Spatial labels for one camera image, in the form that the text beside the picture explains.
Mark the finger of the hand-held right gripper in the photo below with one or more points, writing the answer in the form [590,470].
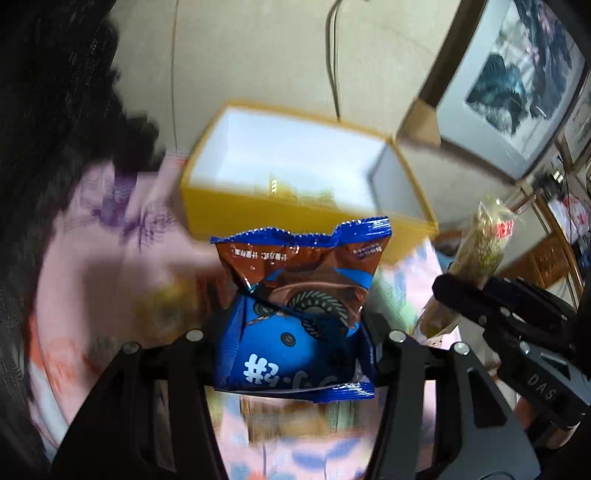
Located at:
[455,293]
[531,300]

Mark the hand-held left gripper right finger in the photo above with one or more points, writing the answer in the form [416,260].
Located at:
[392,362]

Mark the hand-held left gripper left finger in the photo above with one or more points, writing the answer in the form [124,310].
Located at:
[203,357]

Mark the clear green snack packet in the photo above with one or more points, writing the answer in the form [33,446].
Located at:
[482,244]

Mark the blue and brown snack packet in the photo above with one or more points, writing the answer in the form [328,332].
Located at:
[286,341]

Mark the yellow cardboard box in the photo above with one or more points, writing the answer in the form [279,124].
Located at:
[300,152]

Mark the wooden chair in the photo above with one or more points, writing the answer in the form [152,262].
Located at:
[551,258]

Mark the pink leaf-print tablecloth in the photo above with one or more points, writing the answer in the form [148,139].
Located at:
[115,258]

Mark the brown cardboard piece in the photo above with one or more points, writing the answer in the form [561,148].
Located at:
[418,122]

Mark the framed ink painting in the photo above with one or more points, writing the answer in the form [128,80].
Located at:
[512,78]

